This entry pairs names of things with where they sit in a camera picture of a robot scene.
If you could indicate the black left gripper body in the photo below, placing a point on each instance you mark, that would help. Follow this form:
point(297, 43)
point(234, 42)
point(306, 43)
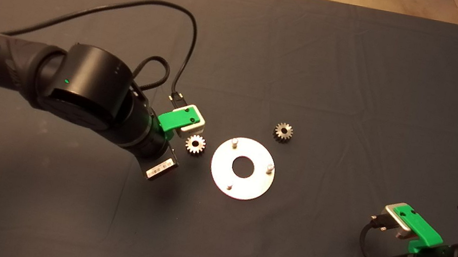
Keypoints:
point(157, 163)

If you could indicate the bright steel planetary gear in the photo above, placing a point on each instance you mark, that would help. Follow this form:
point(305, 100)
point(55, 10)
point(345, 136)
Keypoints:
point(190, 145)

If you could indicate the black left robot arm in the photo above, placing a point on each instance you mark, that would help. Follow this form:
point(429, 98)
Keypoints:
point(90, 85)

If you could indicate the round metal carrier plate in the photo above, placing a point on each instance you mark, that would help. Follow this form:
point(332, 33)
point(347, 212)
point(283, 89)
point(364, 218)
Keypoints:
point(256, 185)

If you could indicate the dark steel planetary gear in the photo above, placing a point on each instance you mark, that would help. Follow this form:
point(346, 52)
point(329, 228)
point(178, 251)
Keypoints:
point(278, 132)

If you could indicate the dark grey table cloth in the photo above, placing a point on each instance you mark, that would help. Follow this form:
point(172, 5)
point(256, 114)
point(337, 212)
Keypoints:
point(315, 68)

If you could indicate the left gripper green camera mount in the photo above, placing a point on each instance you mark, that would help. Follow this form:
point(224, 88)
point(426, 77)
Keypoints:
point(174, 120)

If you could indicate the gripper green camera mount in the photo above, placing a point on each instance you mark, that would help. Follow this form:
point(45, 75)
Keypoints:
point(174, 120)
point(423, 231)

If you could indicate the right gripper green camera mount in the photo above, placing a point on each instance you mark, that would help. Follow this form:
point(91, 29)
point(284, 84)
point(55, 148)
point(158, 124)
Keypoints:
point(423, 231)

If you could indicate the left gripper silver camera box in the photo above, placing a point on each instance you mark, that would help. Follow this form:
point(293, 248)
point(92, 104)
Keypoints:
point(192, 127)

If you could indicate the gripper silver camera box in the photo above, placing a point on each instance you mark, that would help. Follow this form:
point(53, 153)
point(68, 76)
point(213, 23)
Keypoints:
point(395, 214)
point(192, 127)

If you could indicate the right gripper silver camera box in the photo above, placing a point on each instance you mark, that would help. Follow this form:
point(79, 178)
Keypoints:
point(395, 214)

